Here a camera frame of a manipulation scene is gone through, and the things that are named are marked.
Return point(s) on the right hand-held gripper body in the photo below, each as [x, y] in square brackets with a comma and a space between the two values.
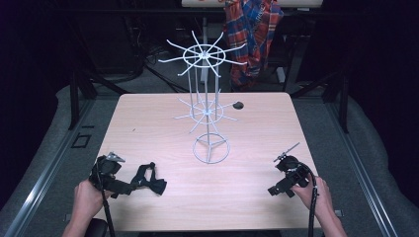
[291, 171]

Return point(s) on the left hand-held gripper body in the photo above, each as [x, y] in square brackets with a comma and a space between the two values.
[107, 168]

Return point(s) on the black bow tie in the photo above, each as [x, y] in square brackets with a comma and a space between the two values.
[150, 181]

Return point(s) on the person's right hand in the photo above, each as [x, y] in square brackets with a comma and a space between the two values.
[313, 197]

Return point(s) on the person's left hand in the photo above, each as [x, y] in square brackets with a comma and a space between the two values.
[86, 199]

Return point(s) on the black chair seat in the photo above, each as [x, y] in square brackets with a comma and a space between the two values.
[96, 228]

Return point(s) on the black metal stand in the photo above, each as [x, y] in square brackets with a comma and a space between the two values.
[342, 102]
[74, 98]

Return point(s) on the red blue plaid cloth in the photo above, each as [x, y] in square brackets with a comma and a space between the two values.
[252, 39]

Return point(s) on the metal floor rail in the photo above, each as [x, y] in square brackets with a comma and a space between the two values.
[365, 177]
[42, 174]

